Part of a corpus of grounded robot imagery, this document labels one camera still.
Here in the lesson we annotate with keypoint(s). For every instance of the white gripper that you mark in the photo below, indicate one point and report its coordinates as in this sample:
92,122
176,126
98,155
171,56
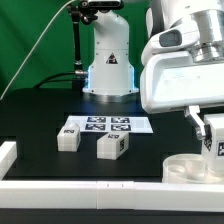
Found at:
171,81

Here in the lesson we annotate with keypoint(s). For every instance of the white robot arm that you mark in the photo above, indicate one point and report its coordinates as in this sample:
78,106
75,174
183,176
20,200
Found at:
201,22

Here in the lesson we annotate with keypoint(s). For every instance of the white left fence rail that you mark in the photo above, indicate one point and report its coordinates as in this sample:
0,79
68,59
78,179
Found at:
8,155

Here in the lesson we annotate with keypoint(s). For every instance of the white front fence rail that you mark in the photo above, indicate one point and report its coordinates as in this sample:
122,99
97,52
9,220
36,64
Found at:
111,195

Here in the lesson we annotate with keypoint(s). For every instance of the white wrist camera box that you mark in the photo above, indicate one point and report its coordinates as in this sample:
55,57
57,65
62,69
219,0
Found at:
163,42

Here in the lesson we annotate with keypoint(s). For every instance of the white fence rail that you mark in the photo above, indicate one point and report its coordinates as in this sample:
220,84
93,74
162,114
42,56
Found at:
111,195
8,155

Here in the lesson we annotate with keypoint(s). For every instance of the white marker sheet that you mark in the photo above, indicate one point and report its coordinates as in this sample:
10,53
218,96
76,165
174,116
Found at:
110,123

